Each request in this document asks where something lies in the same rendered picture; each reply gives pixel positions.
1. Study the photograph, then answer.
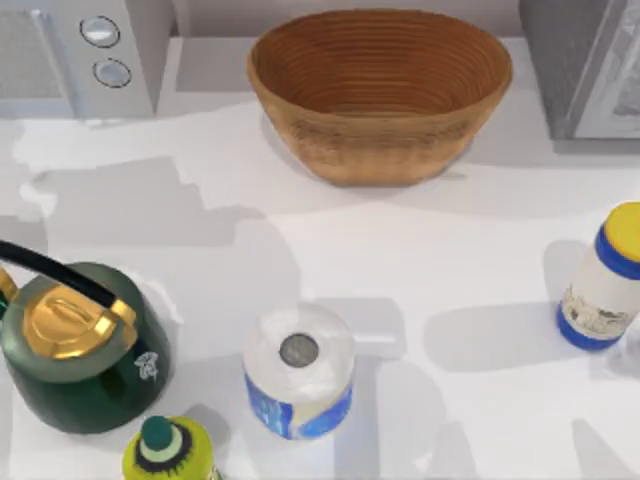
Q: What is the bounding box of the white paper roll blue wrapper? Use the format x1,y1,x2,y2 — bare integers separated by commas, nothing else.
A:
242,302,357,441

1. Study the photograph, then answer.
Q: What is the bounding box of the brown woven basket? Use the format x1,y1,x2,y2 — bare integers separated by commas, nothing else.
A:
246,9,514,189

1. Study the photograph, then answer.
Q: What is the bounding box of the yellow-green bottle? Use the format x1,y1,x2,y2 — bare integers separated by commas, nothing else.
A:
122,415,221,480

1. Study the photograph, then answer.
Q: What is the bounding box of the green and gold kettle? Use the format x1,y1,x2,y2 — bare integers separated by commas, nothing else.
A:
0,240,172,435

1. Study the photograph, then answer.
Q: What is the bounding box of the round microwave knob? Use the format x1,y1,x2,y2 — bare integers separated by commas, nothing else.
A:
79,15,122,49
92,57,133,90

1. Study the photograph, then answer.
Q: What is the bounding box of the white jar yellow lid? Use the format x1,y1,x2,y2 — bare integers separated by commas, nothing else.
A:
556,201,640,353

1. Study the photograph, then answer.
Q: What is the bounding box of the pale microwave oven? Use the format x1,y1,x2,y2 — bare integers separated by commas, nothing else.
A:
0,0,182,120

